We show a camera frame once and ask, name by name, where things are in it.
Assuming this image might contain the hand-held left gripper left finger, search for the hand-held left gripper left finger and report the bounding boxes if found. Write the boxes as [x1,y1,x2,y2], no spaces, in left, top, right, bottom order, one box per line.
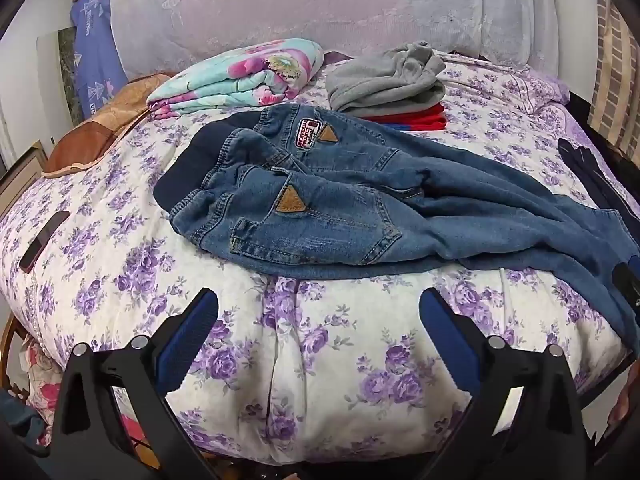
[50,287,220,480]

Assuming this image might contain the purple floral bedspread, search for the purple floral bedspread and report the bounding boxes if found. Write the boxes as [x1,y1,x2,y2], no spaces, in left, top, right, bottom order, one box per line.
[0,52,633,466]

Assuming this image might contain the wooden picture frame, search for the wooden picture frame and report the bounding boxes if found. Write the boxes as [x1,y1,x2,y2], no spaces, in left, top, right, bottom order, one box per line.
[0,141,48,206]

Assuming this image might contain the striped beige curtain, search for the striped beige curtain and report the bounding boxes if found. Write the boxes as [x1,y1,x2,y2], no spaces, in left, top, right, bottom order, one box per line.
[587,0,640,153]

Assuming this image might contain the blue denim pants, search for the blue denim pants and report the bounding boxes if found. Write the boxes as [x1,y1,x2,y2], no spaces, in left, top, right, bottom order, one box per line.
[153,105,640,356]

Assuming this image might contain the green marble panel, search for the green marble panel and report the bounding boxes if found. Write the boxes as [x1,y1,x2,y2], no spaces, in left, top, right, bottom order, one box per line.
[57,27,83,128]

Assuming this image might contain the grey folded garment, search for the grey folded garment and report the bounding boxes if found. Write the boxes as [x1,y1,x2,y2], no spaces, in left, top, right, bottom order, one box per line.
[325,41,447,113]

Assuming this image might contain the lilac covered headboard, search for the lilac covered headboard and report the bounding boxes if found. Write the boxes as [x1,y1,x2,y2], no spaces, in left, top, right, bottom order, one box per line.
[109,0,598,81]

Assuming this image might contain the purple bed sheet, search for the purple bed sheet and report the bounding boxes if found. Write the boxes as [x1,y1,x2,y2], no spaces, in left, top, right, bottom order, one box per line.
[520,67,640,171]

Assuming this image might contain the brown pillow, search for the brown pillow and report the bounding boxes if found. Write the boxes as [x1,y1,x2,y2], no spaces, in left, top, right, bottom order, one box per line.
[41,73,173,179]

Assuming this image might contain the wooden chair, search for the wooden chair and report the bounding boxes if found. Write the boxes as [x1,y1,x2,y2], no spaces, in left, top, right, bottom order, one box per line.
[0,310,31,396]

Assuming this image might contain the blue printed bag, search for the blue printed bag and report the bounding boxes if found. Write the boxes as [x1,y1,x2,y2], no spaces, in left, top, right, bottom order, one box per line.
[70,0,130,113]

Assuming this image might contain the dark smartphone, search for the dark smartphone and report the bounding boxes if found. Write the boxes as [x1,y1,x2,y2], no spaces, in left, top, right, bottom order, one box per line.
[19,211,71,273]

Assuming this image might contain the dark navy garment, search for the dark navy garment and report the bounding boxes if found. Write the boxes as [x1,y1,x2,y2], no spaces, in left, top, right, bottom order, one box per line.
[556,137,640,246]

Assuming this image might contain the red folded garment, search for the red folded garment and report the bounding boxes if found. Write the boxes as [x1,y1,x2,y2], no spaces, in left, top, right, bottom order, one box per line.
[360,103,448,132]

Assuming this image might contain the pink floral cloth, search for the pink floral cloth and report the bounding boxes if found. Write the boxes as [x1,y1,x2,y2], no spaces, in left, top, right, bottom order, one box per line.
[20,340,66,426]

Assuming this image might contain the folded floral blanket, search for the folded floral blanket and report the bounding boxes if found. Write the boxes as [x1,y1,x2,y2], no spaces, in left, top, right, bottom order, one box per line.
[146,38,325,120]

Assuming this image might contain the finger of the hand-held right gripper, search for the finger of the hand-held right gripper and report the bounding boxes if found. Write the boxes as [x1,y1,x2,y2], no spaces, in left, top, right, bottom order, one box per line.
[611,260,640,311]

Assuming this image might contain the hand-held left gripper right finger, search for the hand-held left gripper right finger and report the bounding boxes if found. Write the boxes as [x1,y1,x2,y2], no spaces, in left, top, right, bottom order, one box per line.
[419,287,589,480]

